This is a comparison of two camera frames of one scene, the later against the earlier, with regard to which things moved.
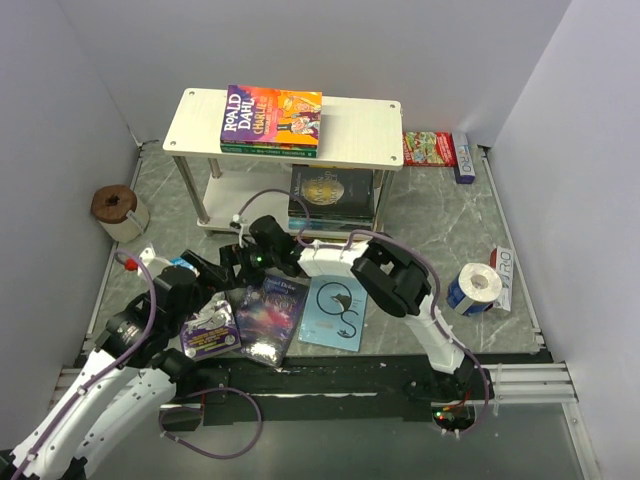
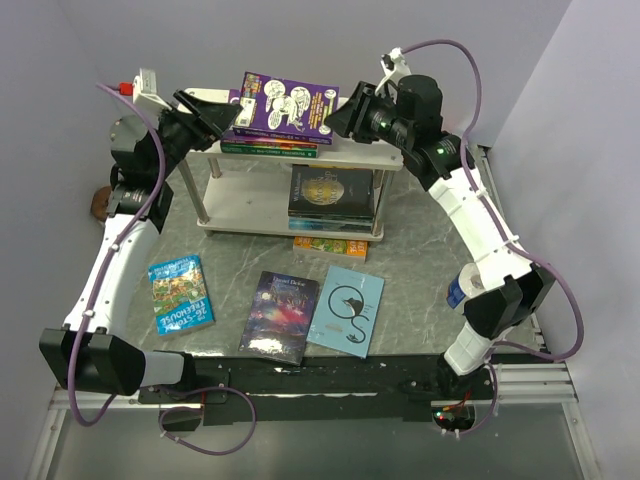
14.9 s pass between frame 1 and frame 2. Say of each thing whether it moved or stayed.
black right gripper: moved
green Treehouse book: stayed
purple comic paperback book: moved
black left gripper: moved
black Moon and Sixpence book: stayed
